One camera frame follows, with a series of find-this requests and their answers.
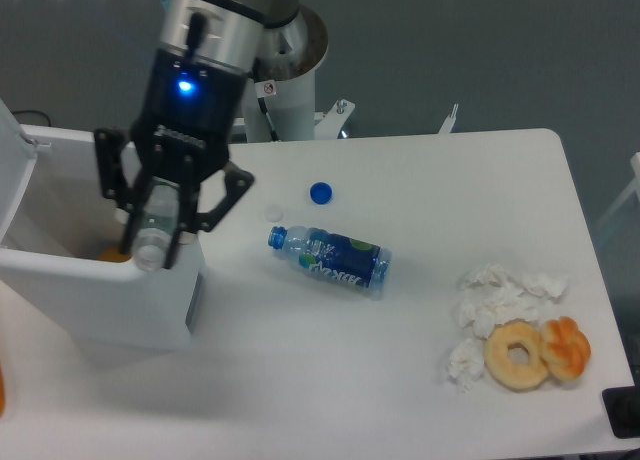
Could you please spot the small crumpled white tissue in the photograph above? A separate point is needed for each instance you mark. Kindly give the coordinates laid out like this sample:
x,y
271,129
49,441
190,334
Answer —
x,y
466,364

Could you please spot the orange glazed pastry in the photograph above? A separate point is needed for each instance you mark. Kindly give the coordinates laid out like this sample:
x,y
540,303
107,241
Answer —
x,y
564,348

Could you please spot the clear plastic bottle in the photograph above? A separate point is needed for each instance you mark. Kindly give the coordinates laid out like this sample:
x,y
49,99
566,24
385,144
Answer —
x,y
159,220

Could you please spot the blue label plastic bottle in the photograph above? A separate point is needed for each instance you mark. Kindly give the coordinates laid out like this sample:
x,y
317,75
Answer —
x,y
332,257

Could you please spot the ring donut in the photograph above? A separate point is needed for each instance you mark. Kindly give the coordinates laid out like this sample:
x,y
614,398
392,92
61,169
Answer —
x,y
512,356

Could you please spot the white trash can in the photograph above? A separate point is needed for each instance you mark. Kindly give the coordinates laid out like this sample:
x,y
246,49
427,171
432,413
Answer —
x,y
54,225

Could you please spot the blue bottle cap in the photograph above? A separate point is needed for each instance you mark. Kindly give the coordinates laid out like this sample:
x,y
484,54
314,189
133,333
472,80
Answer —
x,y
321,193

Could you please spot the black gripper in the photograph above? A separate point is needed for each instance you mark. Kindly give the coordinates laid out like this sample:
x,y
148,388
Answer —
x,y
181,137

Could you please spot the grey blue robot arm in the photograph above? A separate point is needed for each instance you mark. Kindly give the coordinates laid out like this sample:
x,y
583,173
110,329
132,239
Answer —
x,y
223,33

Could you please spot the white bottle cap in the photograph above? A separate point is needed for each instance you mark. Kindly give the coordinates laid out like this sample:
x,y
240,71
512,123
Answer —
x,y
273,213

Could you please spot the white frame at right edge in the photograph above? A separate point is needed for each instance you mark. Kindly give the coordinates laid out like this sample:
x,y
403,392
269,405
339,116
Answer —
x,y
621,207

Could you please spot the orange object at left edge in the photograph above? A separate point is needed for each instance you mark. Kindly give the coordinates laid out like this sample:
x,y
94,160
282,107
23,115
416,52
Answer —
x,y
2,392

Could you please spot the black device at edge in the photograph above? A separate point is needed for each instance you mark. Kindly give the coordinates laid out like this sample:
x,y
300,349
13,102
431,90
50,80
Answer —
x,y
622,408

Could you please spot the orange item in trash can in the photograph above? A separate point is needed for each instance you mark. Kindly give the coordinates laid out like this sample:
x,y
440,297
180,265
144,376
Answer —
x,y
113,255

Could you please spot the large crumpled white tissue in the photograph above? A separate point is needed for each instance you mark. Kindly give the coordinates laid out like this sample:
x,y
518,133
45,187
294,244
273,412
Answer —
x,y
492,295

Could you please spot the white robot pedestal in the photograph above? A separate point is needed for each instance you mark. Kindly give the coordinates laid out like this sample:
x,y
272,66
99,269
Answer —
x,y
279,103

